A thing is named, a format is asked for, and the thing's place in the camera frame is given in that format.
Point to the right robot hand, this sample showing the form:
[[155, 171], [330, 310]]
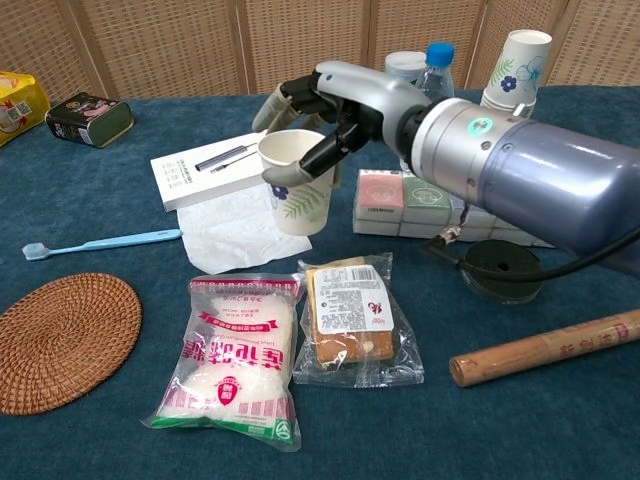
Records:
[[370, 100]]

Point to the white floral paper cup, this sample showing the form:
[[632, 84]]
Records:
[[305, 210]]

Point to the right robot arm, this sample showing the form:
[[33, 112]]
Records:
[[550, 170]]

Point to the wooden rolling pin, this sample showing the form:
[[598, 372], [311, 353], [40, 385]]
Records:
[[525, 355]]

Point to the round woven rattan coaster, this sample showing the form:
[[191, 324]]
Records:
[[65, 345]]

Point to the white-lidded porridge can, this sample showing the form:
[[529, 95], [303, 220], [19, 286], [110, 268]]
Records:
[[402, 62]]

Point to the blue-capped water bottle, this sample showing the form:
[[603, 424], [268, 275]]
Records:
[[440, 55]]

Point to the multicolour pocket tissue multipack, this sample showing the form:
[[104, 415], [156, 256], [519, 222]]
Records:
[[380, 200]]

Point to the stack of floral paper cups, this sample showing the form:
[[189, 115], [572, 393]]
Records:
[[520, 65]]

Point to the white usb hub box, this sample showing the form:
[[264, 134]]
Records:
[[200, 185]]

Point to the white paper napkin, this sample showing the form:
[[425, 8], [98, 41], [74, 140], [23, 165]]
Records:
[[225, 245]]

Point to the plastic-wrapped cake slice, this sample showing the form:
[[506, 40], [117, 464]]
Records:
[[350, 320]]

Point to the wooden rattan folding screen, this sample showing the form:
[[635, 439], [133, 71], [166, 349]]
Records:
[[150, 40]]

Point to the black round puck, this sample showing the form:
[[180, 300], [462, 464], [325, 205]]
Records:
[[505, 292]]

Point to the dark green tin can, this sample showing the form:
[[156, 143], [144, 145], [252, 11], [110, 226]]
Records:
[[95, 122]]

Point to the clear bag of sugar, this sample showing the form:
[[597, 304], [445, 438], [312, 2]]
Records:
[[235, 360]]

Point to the light blue toothbrush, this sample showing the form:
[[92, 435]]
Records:
[[110, 242]]

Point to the yellow snack package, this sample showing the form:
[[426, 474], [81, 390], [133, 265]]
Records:
[[25, 110]]

